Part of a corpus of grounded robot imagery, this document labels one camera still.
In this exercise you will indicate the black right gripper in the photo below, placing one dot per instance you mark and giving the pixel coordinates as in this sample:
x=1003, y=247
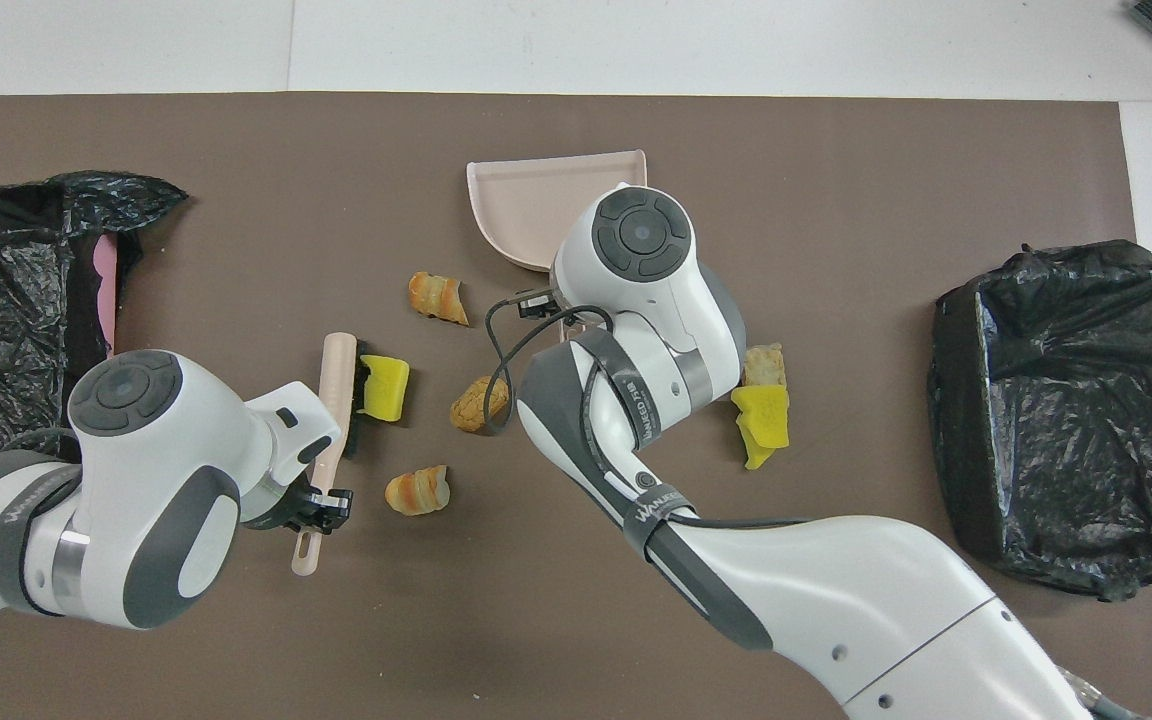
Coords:
x=536, y=305

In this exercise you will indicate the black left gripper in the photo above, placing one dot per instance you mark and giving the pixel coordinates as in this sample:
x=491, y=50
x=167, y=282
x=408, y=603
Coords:
x=336, y=505

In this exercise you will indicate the striped croissant piece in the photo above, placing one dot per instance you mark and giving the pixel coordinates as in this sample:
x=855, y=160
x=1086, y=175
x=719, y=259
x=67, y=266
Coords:
x=416, y=492

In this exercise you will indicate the pale croissant piece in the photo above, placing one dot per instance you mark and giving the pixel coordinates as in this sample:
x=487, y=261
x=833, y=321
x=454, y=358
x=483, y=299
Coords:
x=436, y=297

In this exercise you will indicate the beige plastic dustpan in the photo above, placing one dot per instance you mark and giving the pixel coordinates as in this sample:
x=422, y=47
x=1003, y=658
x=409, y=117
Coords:
x=526, y=200

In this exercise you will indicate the brown oval bread roll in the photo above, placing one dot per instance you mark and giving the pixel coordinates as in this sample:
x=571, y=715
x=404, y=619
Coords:
x=471, y=408

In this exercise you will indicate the yellow sponge piece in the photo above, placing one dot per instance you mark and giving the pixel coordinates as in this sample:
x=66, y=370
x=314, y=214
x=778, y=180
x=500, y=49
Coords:
x=766, y=412
x=386, y=388

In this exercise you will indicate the beige brush with black bristles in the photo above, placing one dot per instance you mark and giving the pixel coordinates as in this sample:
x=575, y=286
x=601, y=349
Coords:
x=339, y=370

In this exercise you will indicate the pale crusty bread piece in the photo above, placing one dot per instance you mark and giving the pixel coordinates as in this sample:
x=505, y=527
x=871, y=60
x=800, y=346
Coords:
x=766, y=366

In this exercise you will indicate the small yellow-green sponge scrap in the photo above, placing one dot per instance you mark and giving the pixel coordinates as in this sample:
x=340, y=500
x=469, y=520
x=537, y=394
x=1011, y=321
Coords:
x=756, y=459

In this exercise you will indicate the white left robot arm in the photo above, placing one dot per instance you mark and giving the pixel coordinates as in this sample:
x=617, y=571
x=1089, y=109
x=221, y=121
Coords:
x=146, y=470

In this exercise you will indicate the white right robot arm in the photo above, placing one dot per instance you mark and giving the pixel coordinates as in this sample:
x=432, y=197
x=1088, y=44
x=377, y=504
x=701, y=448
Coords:
x=836, y=590

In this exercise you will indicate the pink plastic bin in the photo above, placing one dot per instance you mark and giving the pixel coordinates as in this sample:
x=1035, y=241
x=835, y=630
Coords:
x=108, y=290

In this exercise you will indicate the black plastic trash bag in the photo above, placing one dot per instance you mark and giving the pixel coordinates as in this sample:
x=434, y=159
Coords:
x=1046, y=450
x=6, y=280

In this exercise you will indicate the brown table mat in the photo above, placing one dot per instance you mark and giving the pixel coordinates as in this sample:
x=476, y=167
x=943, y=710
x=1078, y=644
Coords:
x=836, y=200

